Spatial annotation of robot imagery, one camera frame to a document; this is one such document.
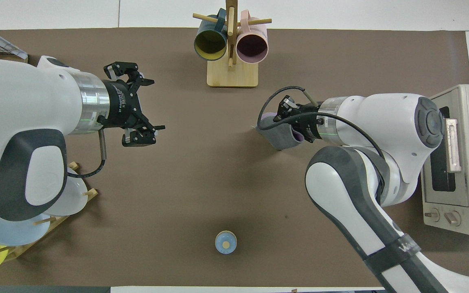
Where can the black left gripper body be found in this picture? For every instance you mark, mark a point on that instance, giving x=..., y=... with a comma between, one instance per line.
x=118, y=103

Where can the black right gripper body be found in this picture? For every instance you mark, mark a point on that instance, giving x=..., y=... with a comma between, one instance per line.
x=312, y=130

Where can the purple and grey towel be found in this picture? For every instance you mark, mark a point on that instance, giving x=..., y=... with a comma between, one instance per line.
x=283, y=138

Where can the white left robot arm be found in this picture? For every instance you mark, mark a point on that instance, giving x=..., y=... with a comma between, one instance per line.
x=23, y=106

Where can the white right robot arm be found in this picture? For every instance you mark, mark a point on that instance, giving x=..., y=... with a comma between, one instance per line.
x=381, y=122

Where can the wooden plate rack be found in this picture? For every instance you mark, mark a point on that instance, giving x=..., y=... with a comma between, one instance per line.
x=92, y=193

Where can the wooden mug tree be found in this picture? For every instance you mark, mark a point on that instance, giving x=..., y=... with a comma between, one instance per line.
x=232, y=77

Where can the pink mug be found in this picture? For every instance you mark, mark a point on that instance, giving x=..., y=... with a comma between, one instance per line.
x=252, y=44

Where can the dark blue mug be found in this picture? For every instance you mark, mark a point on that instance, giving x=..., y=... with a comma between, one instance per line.
x=210, y=44

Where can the brown table mat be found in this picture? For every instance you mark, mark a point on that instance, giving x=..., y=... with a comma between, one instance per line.
x=218, y=183

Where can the grey plate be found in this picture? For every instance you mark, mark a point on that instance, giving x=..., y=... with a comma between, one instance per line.
x=73, y=199

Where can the light blue plate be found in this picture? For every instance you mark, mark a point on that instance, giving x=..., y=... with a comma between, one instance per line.
x=14, y=236

